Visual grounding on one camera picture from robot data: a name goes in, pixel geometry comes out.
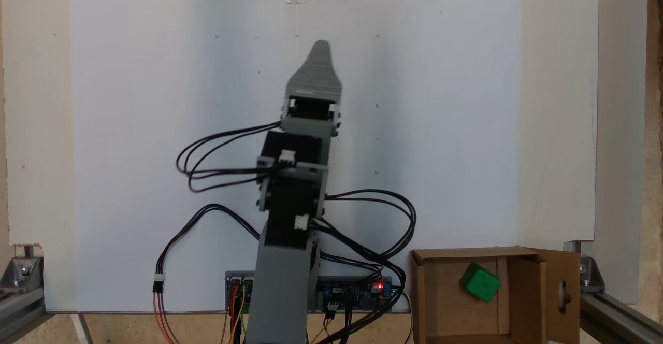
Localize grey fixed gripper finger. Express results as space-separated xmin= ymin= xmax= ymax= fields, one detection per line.
xmin=286 ymin=39 xmax=343 ymax=101

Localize green dice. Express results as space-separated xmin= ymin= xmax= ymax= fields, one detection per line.
xmin=459 ymin=263 xmax=502 ymax=303

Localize circuit board with red LED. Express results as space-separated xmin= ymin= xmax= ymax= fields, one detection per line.
xmin=316 ymin=276 xmax=393 ymax=312

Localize large white paper sheet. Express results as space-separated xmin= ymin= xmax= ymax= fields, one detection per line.
xmin=70 ymin=0 xmax=523 ymax=313

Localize brown cardboard box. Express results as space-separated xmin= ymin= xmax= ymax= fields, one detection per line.
xmin=410 ymin=246 xmax=581 ymax=344

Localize black servo cable loops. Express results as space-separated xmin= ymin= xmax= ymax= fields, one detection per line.
xmin=311 ymin=189 xmax=417 ymax=344
xmin=176 ymin=120 xmax=284 ymax=194

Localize circuit board with jumper wires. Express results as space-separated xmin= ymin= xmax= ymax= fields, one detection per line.
xmin=225 ymin=271 xmax=255 ymax=314

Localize yellow green blue jumper wires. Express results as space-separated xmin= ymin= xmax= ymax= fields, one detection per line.
xmin=220 ymin=281 xmax=250 ymax=344

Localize red and orange wires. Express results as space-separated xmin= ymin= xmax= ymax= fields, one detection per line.
xmin=153 ymin=281 xmax=181 ymax=344

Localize metal corner bracket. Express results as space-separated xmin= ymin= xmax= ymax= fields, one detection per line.
xmin=579 ymin=255 xmax=606 ymax=294
xmin=0 ymin=246 xmax=45 ymax=295

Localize aluminium frame post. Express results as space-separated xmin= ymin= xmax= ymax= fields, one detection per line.
xmin=579 ymin=292 xmax=663 ymax=344
xmin=0 ymin=287 xmax=48 ymax=344

